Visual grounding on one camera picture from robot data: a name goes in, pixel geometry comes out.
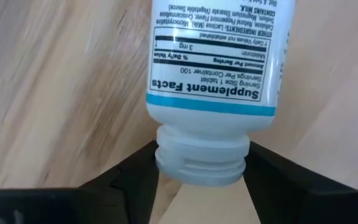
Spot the white labelled supplement bottle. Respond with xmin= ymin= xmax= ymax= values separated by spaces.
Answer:
xmin=145 ymin=0 xmax=296 ymax=187

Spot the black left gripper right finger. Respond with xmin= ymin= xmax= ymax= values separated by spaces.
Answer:
xmin=243 ymin=141 xmax=358 ymax=224

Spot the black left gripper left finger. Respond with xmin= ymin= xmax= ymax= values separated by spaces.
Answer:
xmin=0 ymin=140 xmax=160 ymax=224

